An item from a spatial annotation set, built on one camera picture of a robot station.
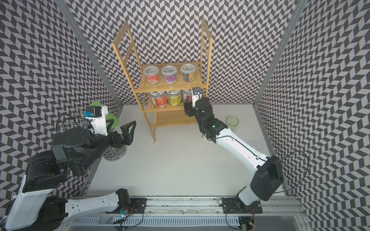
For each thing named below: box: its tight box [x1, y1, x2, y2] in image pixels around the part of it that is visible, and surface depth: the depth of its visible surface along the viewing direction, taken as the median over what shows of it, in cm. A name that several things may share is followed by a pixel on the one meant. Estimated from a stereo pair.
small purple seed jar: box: [161, 65, 177, 85], surface depth 66 cm
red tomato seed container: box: [143, 65, 160, 86], surface depth 65 cm
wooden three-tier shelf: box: [111, 18, 213, 142], surface depth 69 cm
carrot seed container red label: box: [149, 90, 168, 109], surface depth 74 cm
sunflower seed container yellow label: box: [166, 89, 183, 107], surface depth 74 cm
